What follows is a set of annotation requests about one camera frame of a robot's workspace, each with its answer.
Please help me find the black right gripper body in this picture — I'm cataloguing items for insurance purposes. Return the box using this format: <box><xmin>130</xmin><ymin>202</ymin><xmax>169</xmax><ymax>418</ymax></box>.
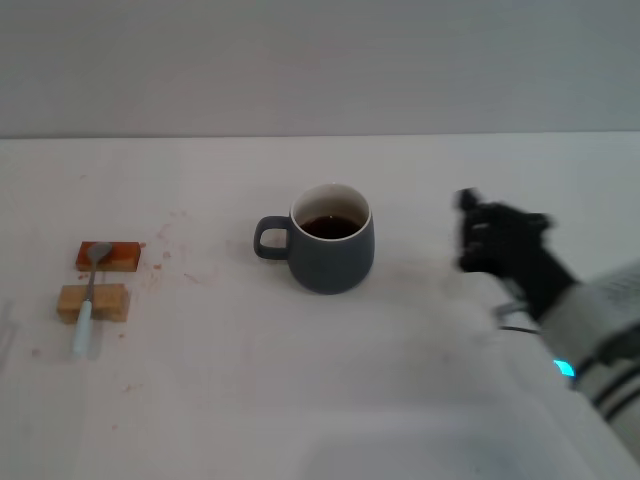
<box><xmin>491</xmin><ymin>202</ymin><xmax>581</xmax><ymax>322</ymax></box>

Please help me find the grey ceramic cup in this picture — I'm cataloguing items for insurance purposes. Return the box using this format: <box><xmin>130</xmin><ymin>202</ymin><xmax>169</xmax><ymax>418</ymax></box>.
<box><xmin>253</xmin><ymin>182</ymin><xmax>376</xmax><ymax>296</ymax></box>

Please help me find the spoon with light blue handle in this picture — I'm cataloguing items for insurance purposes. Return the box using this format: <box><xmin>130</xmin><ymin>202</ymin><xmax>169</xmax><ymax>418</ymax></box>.
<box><xmin>71</xmin><ymin>241</ymin><xmax>114</xmax><ymax>358</ymax></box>

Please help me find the dark coffee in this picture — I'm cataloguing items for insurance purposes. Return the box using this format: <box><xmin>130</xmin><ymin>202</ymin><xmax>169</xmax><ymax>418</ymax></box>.
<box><xmin>298</xmin><ymin>214</ymin><xmax>363</xmax><ymax>241</ymax></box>

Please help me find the reddish brown wooden block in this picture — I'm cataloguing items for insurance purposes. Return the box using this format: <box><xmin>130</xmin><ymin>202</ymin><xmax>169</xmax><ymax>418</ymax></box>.
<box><xmin>75</xmin><ymin>240</ymin><xmax>143</xmax><ymax>273</ymax></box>

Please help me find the light tan wooden block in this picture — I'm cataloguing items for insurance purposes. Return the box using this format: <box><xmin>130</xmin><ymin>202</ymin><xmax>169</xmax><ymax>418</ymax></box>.
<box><xmin>55</xmin><ymin>283</ymin><xmax>132</xmax><ymax>324</ymax></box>

